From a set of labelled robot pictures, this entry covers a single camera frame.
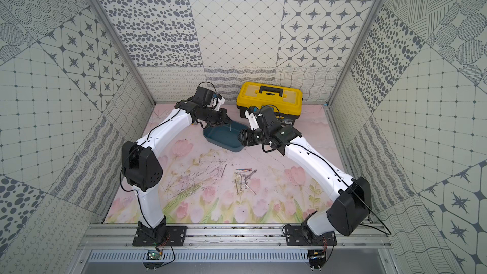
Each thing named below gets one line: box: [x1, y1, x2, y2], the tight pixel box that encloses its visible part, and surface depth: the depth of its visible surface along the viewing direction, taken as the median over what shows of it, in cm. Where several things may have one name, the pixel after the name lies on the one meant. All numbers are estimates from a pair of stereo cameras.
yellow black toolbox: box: [235, 81, 304, 125], surface depth 104 cm
